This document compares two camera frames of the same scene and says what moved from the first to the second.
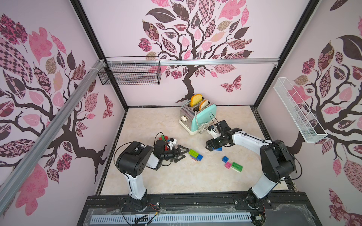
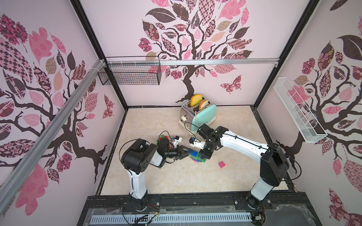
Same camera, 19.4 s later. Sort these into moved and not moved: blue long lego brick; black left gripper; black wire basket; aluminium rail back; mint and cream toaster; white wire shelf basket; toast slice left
Moved: blue long lego brick
Not moved: aluminium rail back; black left gripper; toast slice left; mint and cream toaster; white wire shelf basket; black wire basket
